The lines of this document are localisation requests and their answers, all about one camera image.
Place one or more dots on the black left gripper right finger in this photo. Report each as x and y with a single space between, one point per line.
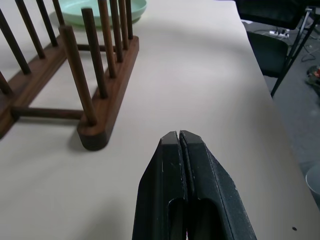
212 185

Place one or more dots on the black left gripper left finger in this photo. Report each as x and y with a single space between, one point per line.
160 185

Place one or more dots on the wooden dish rack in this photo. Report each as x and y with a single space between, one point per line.
100 82

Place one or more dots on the grey round bin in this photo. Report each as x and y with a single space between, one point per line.
313 180

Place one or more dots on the black chair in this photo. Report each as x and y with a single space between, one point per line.
271 56

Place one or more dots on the green and red floor object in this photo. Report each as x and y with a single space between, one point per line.
314 75

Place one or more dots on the white power strip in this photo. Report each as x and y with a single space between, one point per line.
279 32

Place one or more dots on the green plate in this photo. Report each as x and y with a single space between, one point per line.
75 12

